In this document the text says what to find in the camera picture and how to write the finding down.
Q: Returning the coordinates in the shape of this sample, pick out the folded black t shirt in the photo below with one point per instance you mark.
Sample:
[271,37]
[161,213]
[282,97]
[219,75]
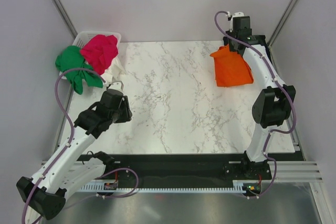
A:
[251,40]

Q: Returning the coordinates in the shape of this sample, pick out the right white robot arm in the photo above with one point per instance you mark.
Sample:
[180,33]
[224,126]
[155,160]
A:
[274,103]

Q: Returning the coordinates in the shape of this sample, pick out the red t shirt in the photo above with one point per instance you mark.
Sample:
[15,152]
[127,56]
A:
[100,51]

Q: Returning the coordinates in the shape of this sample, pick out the green t shirt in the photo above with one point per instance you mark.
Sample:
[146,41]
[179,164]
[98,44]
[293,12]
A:
[71,58]

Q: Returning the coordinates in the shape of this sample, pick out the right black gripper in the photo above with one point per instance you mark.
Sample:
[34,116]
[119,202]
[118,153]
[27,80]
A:
[230,32]

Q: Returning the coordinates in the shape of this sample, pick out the white laundry basket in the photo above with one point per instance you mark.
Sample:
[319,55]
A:
[85,36]

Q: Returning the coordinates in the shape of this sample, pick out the aluminium frame rail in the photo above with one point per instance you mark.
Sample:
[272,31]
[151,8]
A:
[283,170]

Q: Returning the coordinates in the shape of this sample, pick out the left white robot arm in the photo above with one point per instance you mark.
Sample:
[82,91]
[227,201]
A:
[47,190]

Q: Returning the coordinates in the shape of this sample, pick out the white slotted cable duct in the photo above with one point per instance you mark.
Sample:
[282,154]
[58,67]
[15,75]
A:
[102,187]

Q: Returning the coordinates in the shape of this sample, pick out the white t shirt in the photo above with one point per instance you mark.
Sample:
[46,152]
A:
[112,72]

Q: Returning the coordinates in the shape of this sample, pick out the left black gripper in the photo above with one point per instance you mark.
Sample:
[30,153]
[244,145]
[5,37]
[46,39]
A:
[127,114]

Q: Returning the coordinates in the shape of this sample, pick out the orange t shirt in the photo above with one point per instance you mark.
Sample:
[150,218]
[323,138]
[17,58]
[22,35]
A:
[231,70]

